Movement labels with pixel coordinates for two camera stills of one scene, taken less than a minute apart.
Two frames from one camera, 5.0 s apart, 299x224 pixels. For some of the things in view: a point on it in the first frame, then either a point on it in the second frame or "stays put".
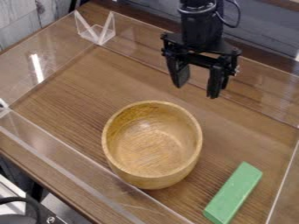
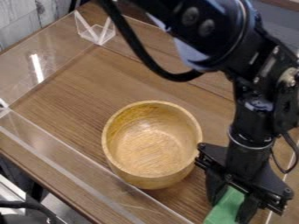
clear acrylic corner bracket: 97,33 stays put
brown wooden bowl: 153,142 stays put
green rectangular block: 234,194 stays put
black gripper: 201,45 to 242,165
